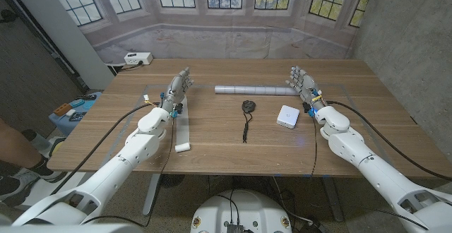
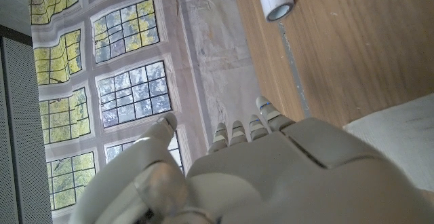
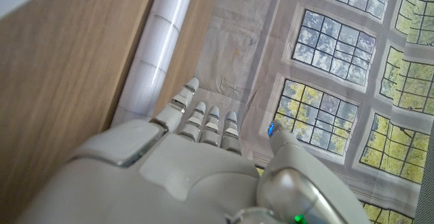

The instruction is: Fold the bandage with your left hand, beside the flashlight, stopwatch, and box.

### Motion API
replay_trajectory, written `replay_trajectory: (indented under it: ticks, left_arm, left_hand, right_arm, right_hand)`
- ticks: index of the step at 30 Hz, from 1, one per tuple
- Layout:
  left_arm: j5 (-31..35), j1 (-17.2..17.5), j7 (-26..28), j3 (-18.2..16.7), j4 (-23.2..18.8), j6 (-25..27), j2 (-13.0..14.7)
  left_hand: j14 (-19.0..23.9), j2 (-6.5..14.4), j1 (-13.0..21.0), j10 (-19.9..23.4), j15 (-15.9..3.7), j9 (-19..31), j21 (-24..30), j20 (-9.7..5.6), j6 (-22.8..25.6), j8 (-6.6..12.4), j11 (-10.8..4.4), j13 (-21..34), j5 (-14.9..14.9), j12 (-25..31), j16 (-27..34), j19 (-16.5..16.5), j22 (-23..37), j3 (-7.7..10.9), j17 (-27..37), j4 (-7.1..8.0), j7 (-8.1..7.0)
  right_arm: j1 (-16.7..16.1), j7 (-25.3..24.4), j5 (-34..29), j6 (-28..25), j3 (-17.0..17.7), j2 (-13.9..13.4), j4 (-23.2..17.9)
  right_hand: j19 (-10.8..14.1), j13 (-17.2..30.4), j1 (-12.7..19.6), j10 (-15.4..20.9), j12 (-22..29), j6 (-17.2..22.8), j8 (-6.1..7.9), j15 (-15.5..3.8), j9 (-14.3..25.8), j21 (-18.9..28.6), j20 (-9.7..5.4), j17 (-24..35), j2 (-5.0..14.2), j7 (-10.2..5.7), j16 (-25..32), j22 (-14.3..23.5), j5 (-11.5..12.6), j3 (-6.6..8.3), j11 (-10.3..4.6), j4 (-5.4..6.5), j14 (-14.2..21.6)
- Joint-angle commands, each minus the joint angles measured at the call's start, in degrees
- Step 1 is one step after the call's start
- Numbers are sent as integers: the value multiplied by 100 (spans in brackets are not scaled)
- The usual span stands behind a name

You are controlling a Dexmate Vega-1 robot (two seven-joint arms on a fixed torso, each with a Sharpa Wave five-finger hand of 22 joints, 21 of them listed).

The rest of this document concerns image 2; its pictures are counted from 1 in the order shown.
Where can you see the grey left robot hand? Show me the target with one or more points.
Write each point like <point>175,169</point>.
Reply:
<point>271,183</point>

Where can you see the printed window backdrop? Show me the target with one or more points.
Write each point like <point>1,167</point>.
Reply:
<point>135,81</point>

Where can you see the grey perforated partition panel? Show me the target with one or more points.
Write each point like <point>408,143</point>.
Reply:
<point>23,132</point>

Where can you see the white gauze bandage strip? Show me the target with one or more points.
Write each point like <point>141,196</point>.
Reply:
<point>400,139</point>

